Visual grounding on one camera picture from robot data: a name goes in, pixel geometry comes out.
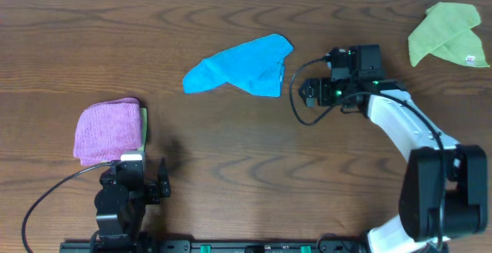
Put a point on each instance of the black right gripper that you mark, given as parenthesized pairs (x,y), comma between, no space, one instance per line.
(308,98)

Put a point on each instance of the light green folded cloth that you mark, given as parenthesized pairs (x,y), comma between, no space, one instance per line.
(144,128)

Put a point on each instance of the blue microfiber cloth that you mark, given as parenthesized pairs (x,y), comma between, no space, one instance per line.
(256,67)

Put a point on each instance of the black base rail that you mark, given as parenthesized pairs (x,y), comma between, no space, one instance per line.
(183,246)

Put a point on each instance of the purple folded microfiber cloth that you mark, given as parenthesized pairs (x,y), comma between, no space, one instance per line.
(106,130)

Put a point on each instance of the green microfiber cloth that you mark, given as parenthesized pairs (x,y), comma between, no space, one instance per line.
(447,33)

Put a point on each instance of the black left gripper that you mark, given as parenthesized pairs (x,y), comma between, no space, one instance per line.
(150,190)

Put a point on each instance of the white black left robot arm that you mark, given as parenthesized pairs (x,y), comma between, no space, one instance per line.
(120,227)

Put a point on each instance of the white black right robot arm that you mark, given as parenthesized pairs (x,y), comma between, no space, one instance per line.
(444,193)

